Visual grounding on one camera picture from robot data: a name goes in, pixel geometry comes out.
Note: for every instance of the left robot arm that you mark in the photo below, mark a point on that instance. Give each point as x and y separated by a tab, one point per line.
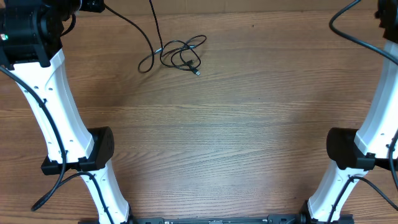
32	55

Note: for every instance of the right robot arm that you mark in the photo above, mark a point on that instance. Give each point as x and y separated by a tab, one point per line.
354	152

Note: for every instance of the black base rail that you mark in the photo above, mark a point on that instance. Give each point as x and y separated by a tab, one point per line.
270	219

